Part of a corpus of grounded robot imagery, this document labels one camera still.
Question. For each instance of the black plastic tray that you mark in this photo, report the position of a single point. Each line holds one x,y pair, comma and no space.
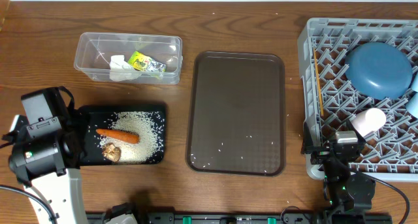
86,110

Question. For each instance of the brown serving tray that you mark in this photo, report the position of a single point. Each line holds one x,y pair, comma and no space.
237,114

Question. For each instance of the grey dishwasher rack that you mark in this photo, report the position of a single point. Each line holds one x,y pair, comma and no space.
390,153

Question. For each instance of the white tissue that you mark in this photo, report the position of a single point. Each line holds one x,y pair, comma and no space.
120,70

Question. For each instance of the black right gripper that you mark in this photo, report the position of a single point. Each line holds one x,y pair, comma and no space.
321,152

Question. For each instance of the orange carrot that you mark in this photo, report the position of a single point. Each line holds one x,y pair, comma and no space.
119,135

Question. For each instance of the light blue small bowl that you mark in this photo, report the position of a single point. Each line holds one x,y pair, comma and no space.
412,106

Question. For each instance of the green foil snack wrapper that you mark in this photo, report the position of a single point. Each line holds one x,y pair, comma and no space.
144,63

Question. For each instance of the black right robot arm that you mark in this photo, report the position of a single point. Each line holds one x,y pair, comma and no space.
350,194

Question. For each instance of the wooden chopstick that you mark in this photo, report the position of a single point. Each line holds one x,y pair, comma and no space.
320,97

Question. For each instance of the pink plastic cup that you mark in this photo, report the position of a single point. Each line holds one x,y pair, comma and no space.
369,121

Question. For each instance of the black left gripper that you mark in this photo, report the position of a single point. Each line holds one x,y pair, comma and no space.
74,118

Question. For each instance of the dark blue large bowl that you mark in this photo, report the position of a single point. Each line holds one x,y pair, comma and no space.
379,70

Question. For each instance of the clear plastic container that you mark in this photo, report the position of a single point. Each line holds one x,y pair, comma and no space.
95,50

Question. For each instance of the pile of white rice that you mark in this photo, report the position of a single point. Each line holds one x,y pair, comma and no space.
148,125

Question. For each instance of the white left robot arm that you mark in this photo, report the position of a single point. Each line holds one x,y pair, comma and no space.
55,199

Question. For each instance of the brown food scrap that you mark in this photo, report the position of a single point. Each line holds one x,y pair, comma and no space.
111,152

